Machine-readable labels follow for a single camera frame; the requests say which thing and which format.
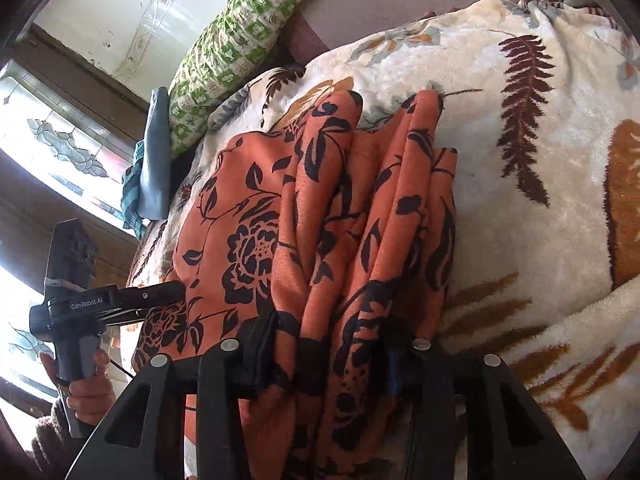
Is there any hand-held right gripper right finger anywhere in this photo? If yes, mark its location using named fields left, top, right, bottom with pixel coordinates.
left=384, top=329, right=587, bottom=480

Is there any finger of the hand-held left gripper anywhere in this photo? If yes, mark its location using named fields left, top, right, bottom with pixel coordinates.
left=107, top=281, right=186, bottom=325

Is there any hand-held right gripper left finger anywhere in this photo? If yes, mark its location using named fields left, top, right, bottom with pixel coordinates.
left=64, top=311, right=279, bottom=480

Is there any orange floral shirt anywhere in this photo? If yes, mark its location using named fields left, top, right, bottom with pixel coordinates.
left=127, top=89, right=458, bottom=480

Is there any person's left forearm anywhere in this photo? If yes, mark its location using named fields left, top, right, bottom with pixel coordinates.
left=30, top=400, right=96, bottom=480

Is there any person's left hand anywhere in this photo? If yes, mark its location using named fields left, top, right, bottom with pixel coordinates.
left=40, top=347, right=116, bottom=426

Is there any teal striped cloth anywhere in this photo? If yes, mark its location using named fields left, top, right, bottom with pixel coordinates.
left=120, top=140, right=148, bottom=238

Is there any blue folded cloth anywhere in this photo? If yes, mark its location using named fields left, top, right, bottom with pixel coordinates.
left=136, top=86, right=173, bottom=221

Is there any stained-glass window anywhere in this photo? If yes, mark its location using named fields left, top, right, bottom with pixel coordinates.
left=0, top=75, right=136, bottom=391

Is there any leaf-print fleece blanket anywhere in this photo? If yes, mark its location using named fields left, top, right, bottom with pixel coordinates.
left=125, top=0, right=640, bottom=480

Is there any green checked pillow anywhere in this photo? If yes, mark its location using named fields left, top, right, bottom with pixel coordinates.
left=167, top=0, right=333, bottom=156

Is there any black cable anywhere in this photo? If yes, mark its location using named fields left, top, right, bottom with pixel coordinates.
left=107, top=357, right=136, bottom=380

